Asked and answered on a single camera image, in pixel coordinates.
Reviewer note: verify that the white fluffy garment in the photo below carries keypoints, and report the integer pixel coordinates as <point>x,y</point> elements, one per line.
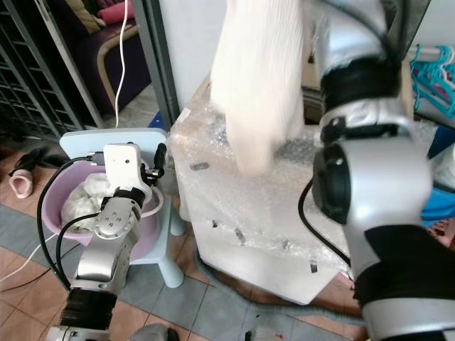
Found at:
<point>259,85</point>

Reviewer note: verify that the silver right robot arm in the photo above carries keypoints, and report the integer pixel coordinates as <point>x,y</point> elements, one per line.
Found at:
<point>377,185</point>

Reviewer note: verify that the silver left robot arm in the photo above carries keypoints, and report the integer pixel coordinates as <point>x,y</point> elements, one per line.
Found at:
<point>106,256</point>

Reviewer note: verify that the white clothes pile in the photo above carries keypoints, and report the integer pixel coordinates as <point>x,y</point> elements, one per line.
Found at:
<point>85,202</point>

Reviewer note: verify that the bubble-wrapped white washing machine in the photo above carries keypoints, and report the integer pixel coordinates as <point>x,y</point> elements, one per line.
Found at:
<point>249,227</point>

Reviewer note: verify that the teal clothes hangers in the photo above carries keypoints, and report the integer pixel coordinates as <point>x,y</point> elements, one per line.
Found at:
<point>434,82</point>

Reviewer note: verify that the light blue plastic stool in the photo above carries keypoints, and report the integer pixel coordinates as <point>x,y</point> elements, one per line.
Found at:
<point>85,142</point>

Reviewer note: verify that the black shoes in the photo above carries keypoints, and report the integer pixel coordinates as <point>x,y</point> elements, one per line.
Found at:
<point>43,158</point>

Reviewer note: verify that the pink plastic basin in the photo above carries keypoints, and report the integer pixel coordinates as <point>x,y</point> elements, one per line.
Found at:
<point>51,209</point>

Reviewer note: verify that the purple armchair with wooden arm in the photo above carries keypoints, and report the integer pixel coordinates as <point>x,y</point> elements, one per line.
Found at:
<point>99,57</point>

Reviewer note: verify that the pink slipper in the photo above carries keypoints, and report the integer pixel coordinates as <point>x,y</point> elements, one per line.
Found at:
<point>20,185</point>

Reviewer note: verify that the pink cushion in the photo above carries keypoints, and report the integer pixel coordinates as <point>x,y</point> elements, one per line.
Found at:
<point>115,13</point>

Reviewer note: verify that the black metal grille gate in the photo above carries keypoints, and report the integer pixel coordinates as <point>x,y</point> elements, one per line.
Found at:
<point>25,78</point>

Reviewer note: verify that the blue plastic container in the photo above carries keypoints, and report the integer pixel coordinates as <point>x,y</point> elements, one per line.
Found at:
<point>442,202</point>

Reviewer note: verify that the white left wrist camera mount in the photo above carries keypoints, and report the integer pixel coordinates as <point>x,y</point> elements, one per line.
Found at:
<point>121,165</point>

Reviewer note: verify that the grey door frame post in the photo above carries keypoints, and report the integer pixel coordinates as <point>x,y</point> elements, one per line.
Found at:
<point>158,64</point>

